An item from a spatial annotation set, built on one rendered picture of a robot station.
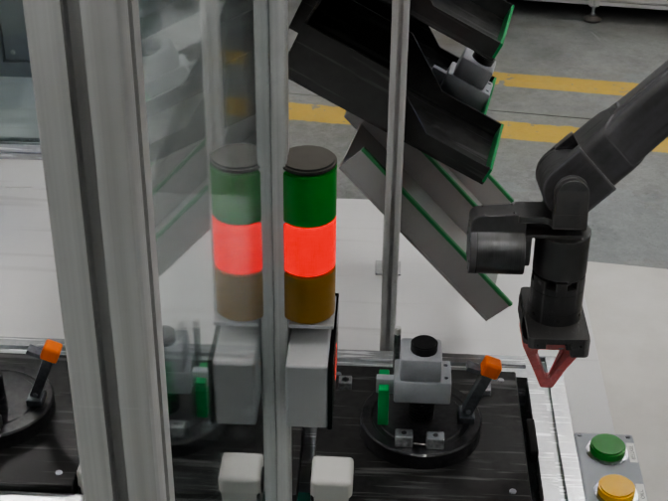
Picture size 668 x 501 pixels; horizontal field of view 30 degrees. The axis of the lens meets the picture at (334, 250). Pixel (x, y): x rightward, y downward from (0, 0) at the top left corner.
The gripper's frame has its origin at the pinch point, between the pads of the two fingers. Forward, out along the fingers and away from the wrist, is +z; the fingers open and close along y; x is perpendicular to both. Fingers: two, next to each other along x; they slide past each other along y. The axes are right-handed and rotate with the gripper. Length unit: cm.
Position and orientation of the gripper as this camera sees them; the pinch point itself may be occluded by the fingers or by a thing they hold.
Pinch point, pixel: (547, 380)
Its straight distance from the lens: 142.8
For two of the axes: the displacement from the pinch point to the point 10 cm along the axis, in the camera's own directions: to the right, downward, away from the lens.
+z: 0.0, 8.6, 5.1
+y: -0.4, 5.1, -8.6
